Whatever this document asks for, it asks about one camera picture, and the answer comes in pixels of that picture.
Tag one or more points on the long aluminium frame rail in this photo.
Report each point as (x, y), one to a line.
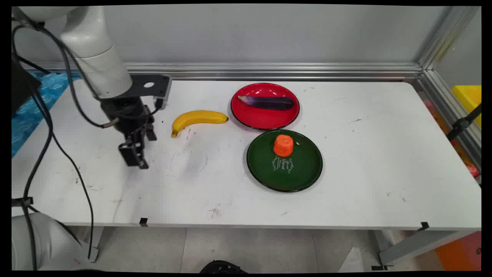
(269, 71)

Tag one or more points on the blue plastic sheet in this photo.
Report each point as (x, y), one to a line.
(27, 111)

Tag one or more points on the grey slanted table leg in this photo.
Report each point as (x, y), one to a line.
(419, 244)

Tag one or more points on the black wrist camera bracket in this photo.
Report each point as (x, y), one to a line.
(157, 84)

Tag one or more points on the purple eggplant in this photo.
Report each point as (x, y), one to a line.
(269, 102)

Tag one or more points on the green round plate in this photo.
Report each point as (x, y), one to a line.
(284, 175)

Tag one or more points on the yellow banana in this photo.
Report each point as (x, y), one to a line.
(196, 116)

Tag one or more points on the aluminium frame post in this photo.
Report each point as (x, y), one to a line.
(446, 36)

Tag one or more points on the orange box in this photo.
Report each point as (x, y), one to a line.
(461, 254)

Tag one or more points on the yellow plastic box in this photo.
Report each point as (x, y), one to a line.
(471, 98)

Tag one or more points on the red round plate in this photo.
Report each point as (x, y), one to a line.
(265, 117)

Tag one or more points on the black object on floor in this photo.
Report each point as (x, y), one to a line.
(223, 267)

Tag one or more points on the short aluminium frame rail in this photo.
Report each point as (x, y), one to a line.
(449, 107)

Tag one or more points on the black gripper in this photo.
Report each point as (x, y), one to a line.
(128, 115)

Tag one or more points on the black tape marker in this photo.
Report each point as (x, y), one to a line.
(143, 222)
(424, 226)

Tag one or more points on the white table leg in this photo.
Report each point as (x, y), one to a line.
(96, 240)

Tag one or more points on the orange carrot piece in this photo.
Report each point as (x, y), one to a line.
(283, 146)

